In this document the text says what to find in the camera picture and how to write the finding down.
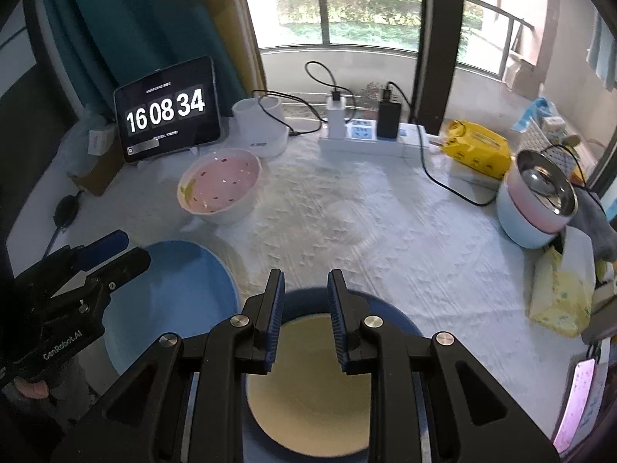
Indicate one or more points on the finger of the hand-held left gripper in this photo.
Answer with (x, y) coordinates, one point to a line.
(125, 265)
(103, 245)

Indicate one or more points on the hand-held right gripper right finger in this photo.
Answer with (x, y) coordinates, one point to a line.
(340, 328)

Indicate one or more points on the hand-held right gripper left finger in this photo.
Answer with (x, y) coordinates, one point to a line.
(274, 328)

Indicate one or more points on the dark blue bowl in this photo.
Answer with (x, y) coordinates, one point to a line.
(390, 320)

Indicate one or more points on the large light blue plate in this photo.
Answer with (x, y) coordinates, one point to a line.
(183, 299)

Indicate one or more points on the person's left hand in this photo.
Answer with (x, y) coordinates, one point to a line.
(31, 389)

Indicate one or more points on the black round pouch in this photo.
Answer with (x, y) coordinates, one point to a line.
(66, 210)

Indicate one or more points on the cardboard box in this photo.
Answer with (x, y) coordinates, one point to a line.
(96, 178)

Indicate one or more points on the white tablecloth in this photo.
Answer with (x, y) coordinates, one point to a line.
(385, 251)

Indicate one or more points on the small white box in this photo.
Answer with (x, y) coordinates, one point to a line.
(103, 141)

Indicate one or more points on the pink bowl with white outside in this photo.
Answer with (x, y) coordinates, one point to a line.
(217, 178)

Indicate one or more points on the black tablet with clock screen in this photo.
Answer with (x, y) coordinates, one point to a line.
(164, 106)

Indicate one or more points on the dark panel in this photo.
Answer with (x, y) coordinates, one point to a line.
(29, 106)

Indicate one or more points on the white power strip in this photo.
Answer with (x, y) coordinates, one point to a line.
(361, 147)

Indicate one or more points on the white desk lamp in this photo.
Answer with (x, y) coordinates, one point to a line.
(260, 140)

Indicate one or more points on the white packet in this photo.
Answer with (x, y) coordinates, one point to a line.
(472, 179)

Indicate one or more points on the white charger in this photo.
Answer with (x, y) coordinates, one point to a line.
(336, 120)

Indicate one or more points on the pink and blue steel pot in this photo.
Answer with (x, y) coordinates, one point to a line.
(520, 222)

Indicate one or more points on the black charger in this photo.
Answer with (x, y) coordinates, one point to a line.
(388, 120)

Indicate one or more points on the pale yellow tissue pack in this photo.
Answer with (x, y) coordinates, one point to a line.
(559, 294)

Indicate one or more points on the yellow packet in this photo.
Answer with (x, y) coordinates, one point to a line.
(477, 149)

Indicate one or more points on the teal curtain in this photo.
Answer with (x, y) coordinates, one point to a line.
(120, 19)

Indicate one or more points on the pink phone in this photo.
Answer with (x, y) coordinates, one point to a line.
(576, 395)

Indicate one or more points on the mustard yellow curtain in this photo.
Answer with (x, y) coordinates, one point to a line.
(231, 33)

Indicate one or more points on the white plastic basket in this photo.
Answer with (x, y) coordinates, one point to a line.
(535, 137)

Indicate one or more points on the grey cloth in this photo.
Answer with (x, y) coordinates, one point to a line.
(593, 222)

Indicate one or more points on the blue plastic packet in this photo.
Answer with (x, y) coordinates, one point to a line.
(530, 113)

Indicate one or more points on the hanging light blue towel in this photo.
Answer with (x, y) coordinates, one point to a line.
(605, 53)

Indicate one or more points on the black window frame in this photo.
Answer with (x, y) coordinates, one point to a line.
(441, 33)

